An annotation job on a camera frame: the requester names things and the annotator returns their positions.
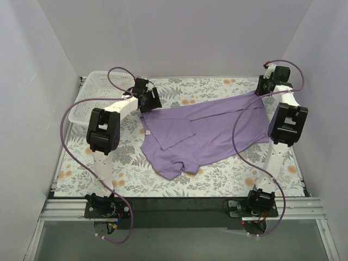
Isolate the purple t shirt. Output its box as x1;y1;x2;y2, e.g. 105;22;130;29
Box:
140;92;269;181

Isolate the white plastic basket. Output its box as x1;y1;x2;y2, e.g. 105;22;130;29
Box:
69;71;134;126

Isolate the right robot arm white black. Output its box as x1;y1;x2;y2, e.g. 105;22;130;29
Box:
247;62;308;216

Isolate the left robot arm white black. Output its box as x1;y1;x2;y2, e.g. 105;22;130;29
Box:
85;78;162;218

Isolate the floral patterned table mat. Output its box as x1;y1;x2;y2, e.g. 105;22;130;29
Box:
55;77;307;198

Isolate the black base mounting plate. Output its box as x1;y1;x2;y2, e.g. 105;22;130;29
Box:
84;196;278;229

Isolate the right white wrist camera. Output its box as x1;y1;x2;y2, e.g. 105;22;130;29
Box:
263;61;277;79

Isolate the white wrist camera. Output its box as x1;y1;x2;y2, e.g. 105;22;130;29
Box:
263;61;277;79
146;79;155;92

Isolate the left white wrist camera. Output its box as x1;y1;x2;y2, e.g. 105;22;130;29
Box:
146;79;155;92

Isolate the aluminium frame rail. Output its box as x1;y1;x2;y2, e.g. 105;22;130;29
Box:
40;198;87;221

